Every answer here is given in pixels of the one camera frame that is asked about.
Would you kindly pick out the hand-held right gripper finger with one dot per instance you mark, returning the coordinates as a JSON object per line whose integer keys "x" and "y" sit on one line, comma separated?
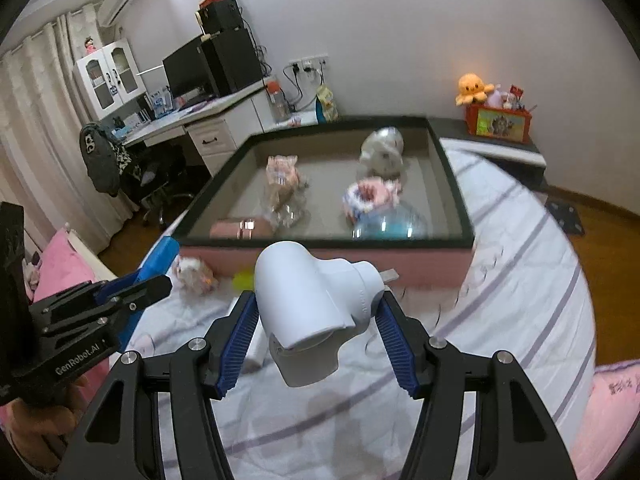
{"x": 397, "y": 347}

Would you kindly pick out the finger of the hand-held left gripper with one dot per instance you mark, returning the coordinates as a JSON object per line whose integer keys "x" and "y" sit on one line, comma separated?
{"x": 117, "y": 285}
{"x": 150, "y": 287}

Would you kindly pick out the rose gold cylinder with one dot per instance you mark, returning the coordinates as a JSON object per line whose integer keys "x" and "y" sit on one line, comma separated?
{"x": 240, "y": 230}

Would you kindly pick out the pink box with black rim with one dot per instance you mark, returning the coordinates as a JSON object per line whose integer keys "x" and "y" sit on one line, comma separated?
{"x": 325, "y": 265}

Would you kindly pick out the blue heart-shaped glass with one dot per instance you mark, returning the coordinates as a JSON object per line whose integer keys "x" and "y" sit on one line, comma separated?
{"x": 390, "y": 227}

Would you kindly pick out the small clear bottle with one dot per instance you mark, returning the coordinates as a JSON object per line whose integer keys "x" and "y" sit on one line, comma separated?
{"x": 287, "y": 215}

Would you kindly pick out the pink brick block toy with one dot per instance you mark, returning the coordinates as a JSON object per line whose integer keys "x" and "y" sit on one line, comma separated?
{"x": 370, "y": 195}

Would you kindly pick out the small doll figure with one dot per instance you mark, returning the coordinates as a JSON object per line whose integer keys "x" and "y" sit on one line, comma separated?
{"x": 282, "y": 177}

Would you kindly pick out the person's left hand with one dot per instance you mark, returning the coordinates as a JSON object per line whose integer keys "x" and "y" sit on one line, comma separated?
{"x": 40, "y": 430}

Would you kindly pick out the small white box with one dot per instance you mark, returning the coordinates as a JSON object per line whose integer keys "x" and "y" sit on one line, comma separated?
{"x": 256, "y": 355}

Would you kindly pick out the small wrapped packet on bed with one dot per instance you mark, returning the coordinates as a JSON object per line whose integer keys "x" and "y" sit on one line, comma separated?
{"x": 195, "y": 274}

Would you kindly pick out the pink blanket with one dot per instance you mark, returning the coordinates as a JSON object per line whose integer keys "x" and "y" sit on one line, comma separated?
{"x": 62, "y": 265}

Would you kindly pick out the yellow item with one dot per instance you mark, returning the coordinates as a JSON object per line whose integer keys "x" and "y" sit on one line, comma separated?
{"x": 244, "y": 281}

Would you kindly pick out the black office chair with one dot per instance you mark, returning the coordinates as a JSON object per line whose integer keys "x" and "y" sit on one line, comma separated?
{"x": 160, "y": 185}

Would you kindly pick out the grey patterned jacket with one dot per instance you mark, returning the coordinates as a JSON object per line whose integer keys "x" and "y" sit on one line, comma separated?
{"x": 102, "y": 160}

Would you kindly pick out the white desk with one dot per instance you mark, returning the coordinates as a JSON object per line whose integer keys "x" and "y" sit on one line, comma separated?
{"x": 215, "y": 140}

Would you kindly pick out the cream curtain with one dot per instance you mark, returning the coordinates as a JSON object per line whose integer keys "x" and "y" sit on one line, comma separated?
{"x": 45, "y": 125}

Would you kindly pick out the blue desk calendar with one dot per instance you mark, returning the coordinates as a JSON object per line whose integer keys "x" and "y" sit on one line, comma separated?
{"x": 161, "y": 105}

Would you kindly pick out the black floor scale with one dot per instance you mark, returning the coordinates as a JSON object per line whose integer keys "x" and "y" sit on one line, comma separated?
{"x": 565, "y": 217}

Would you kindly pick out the black computer monitor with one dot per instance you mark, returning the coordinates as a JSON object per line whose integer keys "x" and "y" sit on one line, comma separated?
{"x": 187, "y": 70}

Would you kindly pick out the water bottle with orange cap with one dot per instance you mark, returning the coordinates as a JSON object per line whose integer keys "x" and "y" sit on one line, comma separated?
{"x": 276, "y": 102}

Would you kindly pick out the pink cushion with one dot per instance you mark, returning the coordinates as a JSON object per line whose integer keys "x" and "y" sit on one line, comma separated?
{"x": 610, "y": 420}

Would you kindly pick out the low black white cabinet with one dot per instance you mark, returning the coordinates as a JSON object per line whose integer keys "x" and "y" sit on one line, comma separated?
{"x": 500, "y": 142}

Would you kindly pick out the small pink doll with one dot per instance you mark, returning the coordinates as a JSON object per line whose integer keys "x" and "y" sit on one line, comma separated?
{"x": 90, "y": 46}

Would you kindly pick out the black computer tower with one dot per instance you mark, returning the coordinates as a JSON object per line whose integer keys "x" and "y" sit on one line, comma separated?
{"x": 235, "y": 60}

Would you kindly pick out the red storage box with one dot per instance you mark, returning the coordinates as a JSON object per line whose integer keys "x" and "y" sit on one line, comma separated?
{"x": 497, "y": 122}

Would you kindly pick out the snack bag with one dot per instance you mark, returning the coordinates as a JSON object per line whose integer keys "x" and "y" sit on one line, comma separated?
{"x": 326, "y": 105}

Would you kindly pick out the pink plush toy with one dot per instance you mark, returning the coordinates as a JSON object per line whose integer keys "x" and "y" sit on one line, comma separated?
{"x": 496, "y": 97}

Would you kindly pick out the orange octopus plush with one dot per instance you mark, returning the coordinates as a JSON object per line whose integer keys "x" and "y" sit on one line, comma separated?
{"x": 472, "y": 87}

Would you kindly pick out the black speaker box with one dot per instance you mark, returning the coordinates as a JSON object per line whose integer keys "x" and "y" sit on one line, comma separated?
{"x": 222, "y": 17}

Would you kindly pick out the white bed frame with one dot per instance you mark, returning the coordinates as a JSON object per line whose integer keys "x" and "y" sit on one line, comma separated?
{"x": 92, "y": 255}

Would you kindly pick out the white wall cabinet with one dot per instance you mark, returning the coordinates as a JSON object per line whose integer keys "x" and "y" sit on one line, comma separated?
{"x": 107, "y": 80}

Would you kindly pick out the white wall socket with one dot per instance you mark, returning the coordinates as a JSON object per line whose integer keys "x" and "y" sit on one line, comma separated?
{"x": 310, "y": 62}

